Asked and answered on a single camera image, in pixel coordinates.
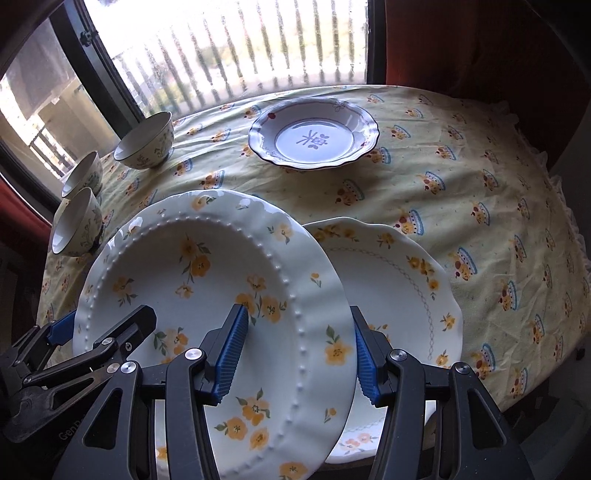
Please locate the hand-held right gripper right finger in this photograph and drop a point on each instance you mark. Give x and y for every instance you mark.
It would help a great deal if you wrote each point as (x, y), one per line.
(367, 364)

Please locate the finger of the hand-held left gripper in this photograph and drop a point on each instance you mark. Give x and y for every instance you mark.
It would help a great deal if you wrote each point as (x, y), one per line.
(134, 325)
(62, 330)

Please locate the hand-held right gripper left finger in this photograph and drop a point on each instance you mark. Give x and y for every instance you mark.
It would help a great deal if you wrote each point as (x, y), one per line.
(231, 353)

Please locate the floral white bowl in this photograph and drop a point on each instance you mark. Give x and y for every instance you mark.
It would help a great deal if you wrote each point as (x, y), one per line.
(85, 173)
(147, 147)
(74, 221)

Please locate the beaded yellow floral plate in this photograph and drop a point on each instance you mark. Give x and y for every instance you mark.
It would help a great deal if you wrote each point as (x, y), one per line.
(207, 240)

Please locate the scalloped yellow floral plate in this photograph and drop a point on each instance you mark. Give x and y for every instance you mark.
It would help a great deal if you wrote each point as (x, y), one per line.
(392, 286)

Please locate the yellow printed tablecloth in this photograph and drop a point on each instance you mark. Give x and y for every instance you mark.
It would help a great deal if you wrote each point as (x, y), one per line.
(461, 184)

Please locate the blue-rimmed white plate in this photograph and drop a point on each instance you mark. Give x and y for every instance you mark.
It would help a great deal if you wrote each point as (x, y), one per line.
(314, 138)

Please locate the balcony railing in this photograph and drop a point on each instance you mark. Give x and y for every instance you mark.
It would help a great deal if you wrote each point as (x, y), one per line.
(265, 34)

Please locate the black window frame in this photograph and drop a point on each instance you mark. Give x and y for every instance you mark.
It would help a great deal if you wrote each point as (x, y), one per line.
(92, 69)

